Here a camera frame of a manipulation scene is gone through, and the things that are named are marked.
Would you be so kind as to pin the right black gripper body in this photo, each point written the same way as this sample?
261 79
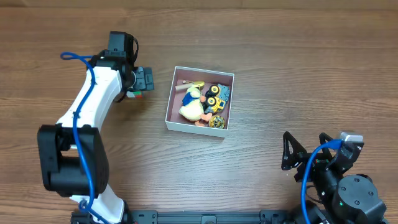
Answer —
306 162

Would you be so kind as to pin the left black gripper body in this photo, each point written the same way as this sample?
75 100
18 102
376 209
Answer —
144 80

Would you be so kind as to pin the multicoloured puzzle cube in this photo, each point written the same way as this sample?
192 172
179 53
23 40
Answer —
134 94

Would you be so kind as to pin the yellow disc wooden handle toy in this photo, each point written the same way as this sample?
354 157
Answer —
188 84

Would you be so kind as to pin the yellow plush duck blue scarf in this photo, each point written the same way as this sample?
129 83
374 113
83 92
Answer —
192 108

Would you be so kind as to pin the yellow blue toy truck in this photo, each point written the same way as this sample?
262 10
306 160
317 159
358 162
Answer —
217 97

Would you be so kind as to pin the round gold coin toy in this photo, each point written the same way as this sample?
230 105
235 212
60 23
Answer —
217 121

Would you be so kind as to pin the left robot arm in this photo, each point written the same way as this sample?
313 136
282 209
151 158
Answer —
72 156

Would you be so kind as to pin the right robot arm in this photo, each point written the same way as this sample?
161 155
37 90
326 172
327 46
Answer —
328 194

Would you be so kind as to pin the white box maroon interior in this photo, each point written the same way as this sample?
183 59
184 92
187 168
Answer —
182 76

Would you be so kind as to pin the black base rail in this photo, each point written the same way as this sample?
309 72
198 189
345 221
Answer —
154 217

